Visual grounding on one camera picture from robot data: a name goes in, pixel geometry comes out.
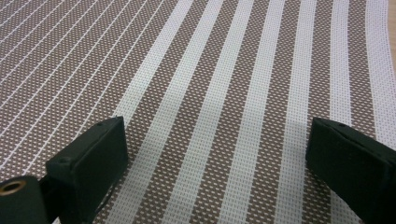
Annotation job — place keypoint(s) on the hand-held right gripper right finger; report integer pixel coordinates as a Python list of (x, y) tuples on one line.
[(351, 168)]

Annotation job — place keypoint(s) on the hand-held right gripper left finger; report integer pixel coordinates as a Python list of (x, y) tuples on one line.
[(90, 168)]

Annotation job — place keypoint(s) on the brown white striped woven placemat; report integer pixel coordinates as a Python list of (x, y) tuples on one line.
[(199, 77)]

